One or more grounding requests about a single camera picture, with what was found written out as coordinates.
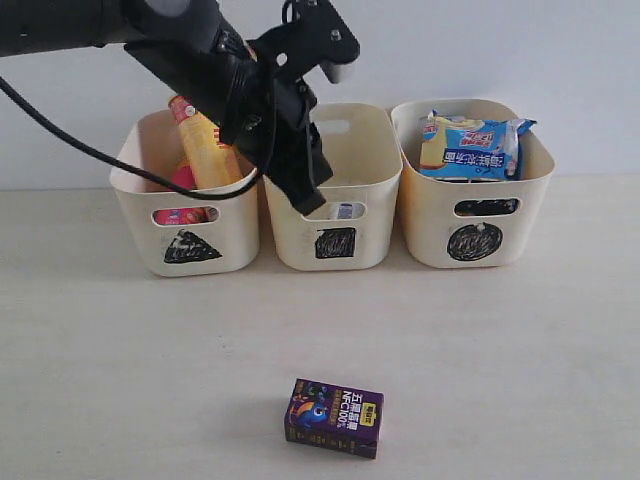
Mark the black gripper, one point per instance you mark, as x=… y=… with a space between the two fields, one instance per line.
x=263 y=117

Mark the blue white milk carton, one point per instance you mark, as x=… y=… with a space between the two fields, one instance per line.
x=342 y=211

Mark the yellow Lays chips can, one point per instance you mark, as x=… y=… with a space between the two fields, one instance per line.
x=213 y=163

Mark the blue instant noodle packet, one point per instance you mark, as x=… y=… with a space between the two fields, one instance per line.
x=460 y=149

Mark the purple juice carton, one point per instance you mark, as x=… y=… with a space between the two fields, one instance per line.
x=332 y=417

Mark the orange instant noodle packet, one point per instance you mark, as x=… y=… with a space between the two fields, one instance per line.
x=486 y=208

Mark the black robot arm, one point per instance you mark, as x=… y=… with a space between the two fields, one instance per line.
x=177 y=41

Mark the middle cream plastic bin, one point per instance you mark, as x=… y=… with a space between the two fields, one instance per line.
x=360 y=145

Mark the left cream plastic bin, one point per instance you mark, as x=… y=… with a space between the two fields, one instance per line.
x=228 y=242

